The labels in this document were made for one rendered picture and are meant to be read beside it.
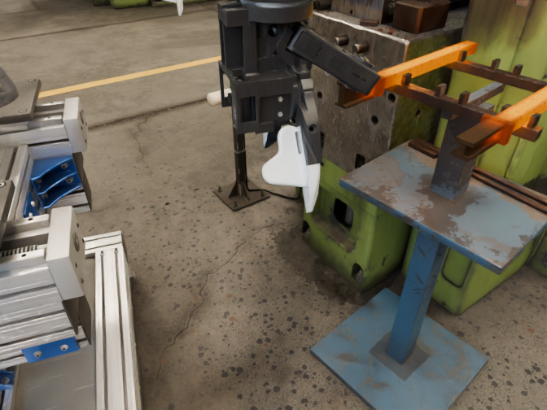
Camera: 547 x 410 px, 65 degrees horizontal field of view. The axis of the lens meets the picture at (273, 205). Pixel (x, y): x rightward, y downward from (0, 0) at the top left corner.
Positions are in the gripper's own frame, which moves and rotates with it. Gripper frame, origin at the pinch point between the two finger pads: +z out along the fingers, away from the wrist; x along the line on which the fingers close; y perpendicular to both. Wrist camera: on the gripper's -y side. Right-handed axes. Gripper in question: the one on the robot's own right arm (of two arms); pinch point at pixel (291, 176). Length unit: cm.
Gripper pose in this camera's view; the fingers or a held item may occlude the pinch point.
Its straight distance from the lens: 52.1
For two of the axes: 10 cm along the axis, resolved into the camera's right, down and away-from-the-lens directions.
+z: 0.0, 8.0, 6.0
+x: 3.2, 5.7, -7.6
